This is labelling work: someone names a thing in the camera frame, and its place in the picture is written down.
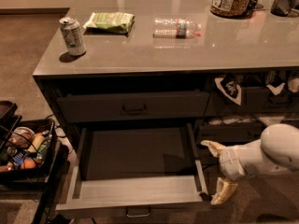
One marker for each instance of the black bin of groceries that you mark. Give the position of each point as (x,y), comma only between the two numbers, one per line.
(27,149)

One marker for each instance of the dark glass container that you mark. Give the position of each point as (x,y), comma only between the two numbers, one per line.
(282,8)

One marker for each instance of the grey counter cabinet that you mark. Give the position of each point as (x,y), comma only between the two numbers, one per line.
(247,47)

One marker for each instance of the clear plastic water bottle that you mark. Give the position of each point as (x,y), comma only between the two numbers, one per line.
(180,28)

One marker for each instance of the white cloth in drawer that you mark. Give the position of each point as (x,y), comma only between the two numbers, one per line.
(237,119)

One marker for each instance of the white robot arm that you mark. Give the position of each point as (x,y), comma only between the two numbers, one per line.
(276,152)

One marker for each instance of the silver green soda can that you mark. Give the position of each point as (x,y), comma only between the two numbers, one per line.
(72,35)

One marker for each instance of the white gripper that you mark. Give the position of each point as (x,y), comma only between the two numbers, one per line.
(230,163)

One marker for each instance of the grey drawer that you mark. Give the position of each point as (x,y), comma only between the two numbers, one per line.
(209,156)
(135,173)
(253,100)
(128,106)
(238,133)

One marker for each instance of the green snack bag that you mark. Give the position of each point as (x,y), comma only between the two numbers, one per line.
(115,22)

